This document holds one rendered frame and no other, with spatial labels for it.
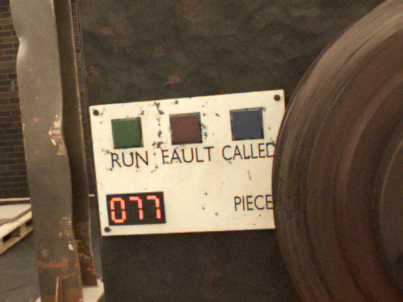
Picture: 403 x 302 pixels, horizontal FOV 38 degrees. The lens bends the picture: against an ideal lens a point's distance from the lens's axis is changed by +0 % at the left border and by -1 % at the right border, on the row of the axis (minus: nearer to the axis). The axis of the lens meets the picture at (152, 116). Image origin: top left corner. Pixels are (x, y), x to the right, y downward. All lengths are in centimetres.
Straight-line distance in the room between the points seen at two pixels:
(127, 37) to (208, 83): 13
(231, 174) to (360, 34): 26
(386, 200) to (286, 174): 12
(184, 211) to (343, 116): 27
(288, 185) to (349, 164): 7
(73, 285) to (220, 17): 290
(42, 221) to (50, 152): 42
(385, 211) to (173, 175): 31
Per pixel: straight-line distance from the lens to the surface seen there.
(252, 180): 78
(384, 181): 57
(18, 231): 545
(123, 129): 79
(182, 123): 77
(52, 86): 338
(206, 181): 78
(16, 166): 745
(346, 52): 64
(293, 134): 64
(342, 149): 62
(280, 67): 79
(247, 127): 76
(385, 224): 58
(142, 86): 80
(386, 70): 63
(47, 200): 348
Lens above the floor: 126
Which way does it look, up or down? 3 degrees down
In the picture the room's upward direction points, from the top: 5 degrees counter-clockwise
